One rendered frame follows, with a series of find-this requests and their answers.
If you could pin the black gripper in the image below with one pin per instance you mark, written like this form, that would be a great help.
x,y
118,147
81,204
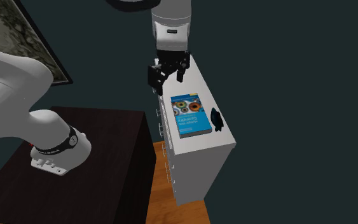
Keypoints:
x,y
172,59

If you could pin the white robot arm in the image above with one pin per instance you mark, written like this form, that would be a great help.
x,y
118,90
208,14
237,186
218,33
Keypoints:
x,y
8,102

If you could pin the blue book with circles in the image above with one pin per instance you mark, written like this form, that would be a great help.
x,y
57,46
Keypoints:
x,y
191,118

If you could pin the small dark teal object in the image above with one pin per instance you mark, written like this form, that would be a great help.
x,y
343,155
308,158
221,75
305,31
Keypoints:
x,y
216,119

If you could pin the white chest of drawers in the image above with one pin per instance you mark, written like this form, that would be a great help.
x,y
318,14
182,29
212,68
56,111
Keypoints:
x,y
197,155

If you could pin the dark robot stand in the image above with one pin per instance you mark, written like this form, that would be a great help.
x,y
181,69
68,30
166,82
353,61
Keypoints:
x,y
104,161

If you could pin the framed wall picture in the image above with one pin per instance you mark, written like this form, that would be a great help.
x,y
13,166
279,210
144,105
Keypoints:
x,y
20,40

